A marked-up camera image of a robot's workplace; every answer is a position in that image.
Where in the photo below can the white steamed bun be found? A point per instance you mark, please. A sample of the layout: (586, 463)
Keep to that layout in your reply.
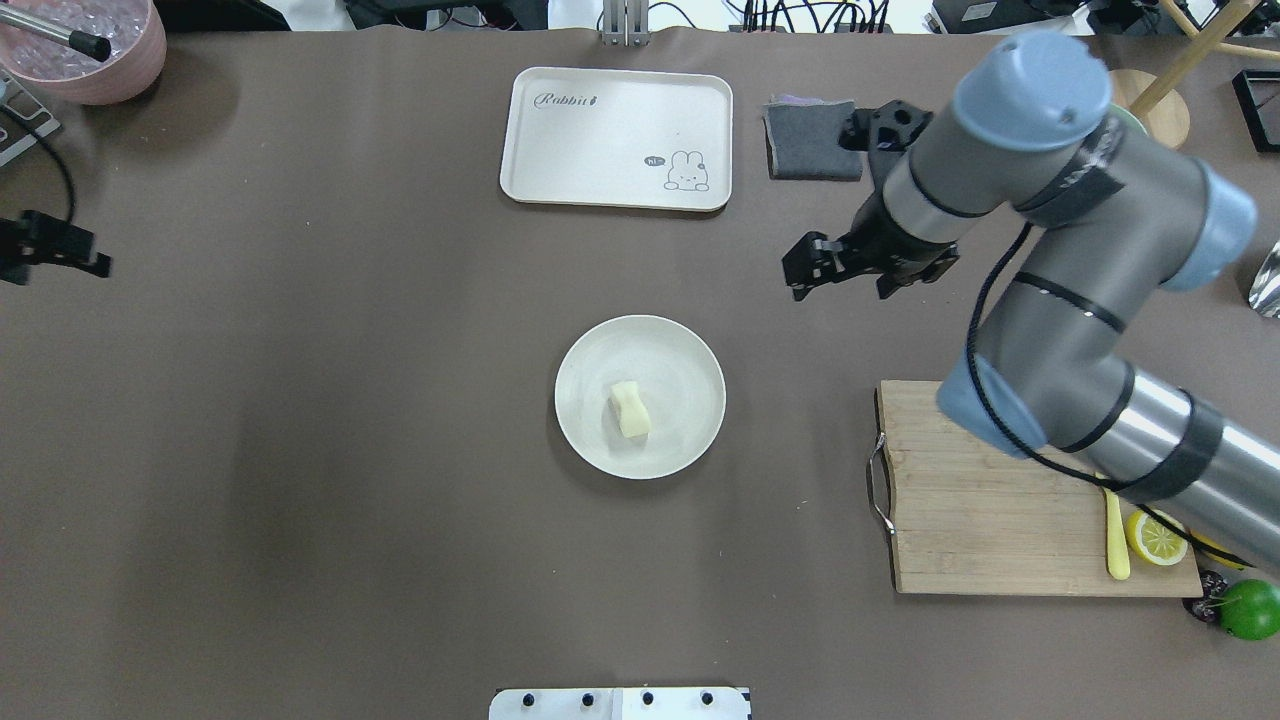
(630, 412)

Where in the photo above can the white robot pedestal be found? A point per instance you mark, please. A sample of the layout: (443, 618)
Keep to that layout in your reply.
(693, 702)

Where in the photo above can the grey folded cloth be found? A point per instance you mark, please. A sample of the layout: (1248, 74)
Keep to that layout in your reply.
(802, 135)

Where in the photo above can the cream rabbit tray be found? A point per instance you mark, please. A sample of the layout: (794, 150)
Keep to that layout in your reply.
(619, 139)

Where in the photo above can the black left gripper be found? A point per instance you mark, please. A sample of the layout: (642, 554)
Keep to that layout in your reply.
(34, 243)

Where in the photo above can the yellow plastic knife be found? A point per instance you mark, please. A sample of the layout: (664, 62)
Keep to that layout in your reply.
(1117, 560)

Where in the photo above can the black glass rack tray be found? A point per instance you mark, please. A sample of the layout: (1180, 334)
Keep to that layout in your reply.
(1257, 92)

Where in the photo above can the steel scoop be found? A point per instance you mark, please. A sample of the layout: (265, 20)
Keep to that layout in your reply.
(1263, 294)

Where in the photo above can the wooden cup stand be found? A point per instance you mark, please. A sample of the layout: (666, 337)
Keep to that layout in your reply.
(1154, 98)

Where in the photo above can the green bowl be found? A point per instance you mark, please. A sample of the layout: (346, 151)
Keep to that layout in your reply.
(1130, 120)

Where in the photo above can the bamboo cutting board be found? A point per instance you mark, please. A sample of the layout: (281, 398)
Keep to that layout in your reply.
(968, 519)

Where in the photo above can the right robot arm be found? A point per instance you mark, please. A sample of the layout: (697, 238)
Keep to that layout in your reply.
(1121, 216)

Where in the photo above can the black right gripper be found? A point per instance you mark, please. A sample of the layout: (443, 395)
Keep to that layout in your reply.
(893, 243)

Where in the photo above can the cream round plate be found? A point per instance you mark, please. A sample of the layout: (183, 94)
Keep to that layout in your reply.
(681, 382)

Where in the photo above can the pink bowl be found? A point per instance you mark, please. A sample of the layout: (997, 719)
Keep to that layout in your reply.
(89, 52)

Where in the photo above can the green lime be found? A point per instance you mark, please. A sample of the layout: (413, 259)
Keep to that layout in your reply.
(1249, 610)

